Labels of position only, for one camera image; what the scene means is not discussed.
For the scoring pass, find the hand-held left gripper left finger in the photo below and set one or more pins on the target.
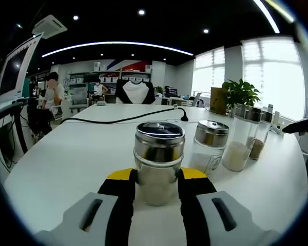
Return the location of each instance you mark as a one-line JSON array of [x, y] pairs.
[[115, 217]]

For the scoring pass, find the ceiling air conditioner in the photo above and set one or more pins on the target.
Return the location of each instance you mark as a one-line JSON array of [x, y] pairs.
[[50, 25]]

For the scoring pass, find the computer monitor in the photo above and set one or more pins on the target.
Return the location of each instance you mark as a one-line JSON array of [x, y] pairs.
[[172, 91]]

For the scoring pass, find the small seasoning bottle white contents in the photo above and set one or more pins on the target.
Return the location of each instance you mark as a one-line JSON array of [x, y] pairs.
[[208, 159]]

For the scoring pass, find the row of white storage bins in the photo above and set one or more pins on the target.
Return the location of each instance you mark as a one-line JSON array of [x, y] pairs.
[[110, 79]]

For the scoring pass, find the small grey pouch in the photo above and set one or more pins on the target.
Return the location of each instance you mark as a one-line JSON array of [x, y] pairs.
[[101, 103]]

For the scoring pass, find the black and white shirt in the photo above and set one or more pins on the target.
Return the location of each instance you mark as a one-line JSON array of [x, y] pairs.
[[134, 92]]

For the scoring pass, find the tall seasoning bottle white grains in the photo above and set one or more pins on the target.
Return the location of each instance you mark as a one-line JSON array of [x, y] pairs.
[[236, 159]]

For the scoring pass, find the large bright window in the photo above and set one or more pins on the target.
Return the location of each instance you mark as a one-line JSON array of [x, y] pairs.
[[209, 71], [272, 77]]

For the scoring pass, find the round ceiling spotlights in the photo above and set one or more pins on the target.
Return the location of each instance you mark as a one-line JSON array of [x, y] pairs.
[[141, 12]]

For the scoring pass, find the long ceiling light strip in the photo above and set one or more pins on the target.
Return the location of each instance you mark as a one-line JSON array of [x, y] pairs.
[[118, 43], [269, 18]]

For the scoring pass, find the small seasoning bottle cream contents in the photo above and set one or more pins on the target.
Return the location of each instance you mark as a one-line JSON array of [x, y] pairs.
[[156, 184]]

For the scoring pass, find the black laptop stand desk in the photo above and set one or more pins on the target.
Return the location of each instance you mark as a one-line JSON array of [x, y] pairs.
[[16, 123]]

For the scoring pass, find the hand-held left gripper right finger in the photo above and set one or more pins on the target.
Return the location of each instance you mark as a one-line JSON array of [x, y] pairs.
[[195, 217]]

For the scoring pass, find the tall seasoning bottle brown contents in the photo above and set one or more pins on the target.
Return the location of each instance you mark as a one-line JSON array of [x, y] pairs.
[[258, 151]]

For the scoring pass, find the metal storage shelf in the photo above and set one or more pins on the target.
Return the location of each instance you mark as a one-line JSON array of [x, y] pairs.
[[120, 74]]

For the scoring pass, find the grey office chair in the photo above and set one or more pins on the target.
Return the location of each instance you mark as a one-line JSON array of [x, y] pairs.
[[78, 98]]

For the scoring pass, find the open silver laptop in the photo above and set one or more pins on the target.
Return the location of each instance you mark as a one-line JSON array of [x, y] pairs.
[[12, 71]]

